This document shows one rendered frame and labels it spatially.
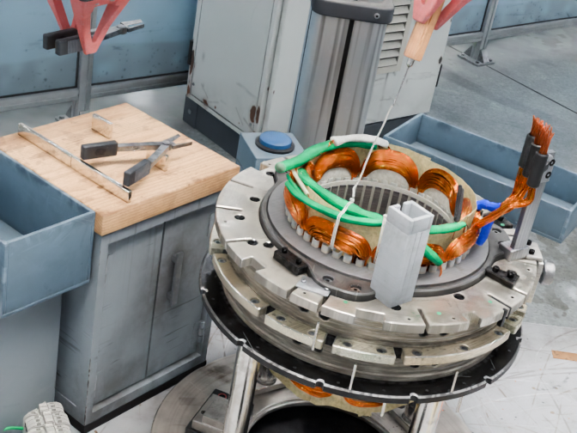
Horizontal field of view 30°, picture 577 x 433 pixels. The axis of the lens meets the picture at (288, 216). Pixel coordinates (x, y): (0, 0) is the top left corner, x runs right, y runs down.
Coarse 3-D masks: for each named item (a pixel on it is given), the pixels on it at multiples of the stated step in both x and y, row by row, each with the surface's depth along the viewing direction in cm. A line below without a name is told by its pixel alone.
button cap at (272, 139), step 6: (264, 132) 133; (270, 132) 133; (276, 132) 134; (264, 138) 132; (270, 138) 132; (276, 138) 132; (282, 138) 132; (288, 138) 133; (264, 144) 132; (270, 144) 131; (276, 144) 131; (282, 144) 131; (288, 144) 132
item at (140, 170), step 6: (138, 162) 110; (144, 162) 110; (150, 162) 111; (132, 168) 109; (138, 168) 109; (144, 168) 110; (126, 174) 108; (132, 174) 108; (138, 174) 109; (144, 174) 111; (126, 180) 108; (132, 180) 109; (138, 180) 110
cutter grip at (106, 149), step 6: (84, 144) 112; (90, 144) 112; (96, 144) 112; (102, 144) 112; (108, 144) 113; (114, 144) 113; (84, 150) 111; (90, 150) 112; (96, 150) 112; (102, 150) 113; (108, 150) 113; (114, 150) 113; (84, 156) 112; (90, 156) 112; (96, 156) 113; (102, 156) 113
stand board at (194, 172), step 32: (64, 128) 121; (128, 128) 123; (160, 128) 125; (32, 160) 113; (96, 160) 115; (128, 160) 117; (192, 160) 119; (224, 160) 120; (96, 192) 109; (160, 192) 112; (192, 192) 115; (96, 224) 107; (128, 224) 109
